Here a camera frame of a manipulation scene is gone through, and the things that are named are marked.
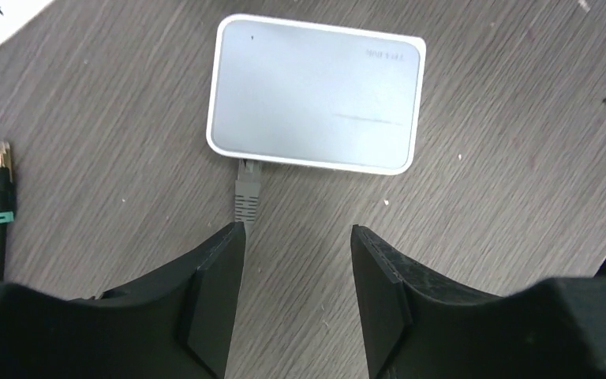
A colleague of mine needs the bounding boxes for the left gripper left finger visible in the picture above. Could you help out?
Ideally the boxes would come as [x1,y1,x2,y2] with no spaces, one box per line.
[0,223,246,378]

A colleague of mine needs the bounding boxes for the white router box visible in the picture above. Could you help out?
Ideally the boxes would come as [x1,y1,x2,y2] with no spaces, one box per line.
[205,13,427,175]

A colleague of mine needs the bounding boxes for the grey ethernet cable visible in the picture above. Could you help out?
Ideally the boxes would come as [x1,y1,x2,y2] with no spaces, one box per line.
[234,159,264,239]

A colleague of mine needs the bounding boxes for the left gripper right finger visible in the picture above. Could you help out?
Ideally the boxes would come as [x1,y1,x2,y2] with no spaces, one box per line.
[350,225,606,378]

